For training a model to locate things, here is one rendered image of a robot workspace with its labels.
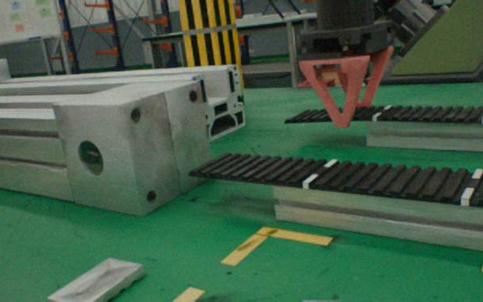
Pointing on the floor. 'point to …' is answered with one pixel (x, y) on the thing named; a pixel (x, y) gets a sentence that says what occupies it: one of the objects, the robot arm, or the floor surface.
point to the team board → (17, 23)
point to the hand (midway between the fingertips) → (351, 113)
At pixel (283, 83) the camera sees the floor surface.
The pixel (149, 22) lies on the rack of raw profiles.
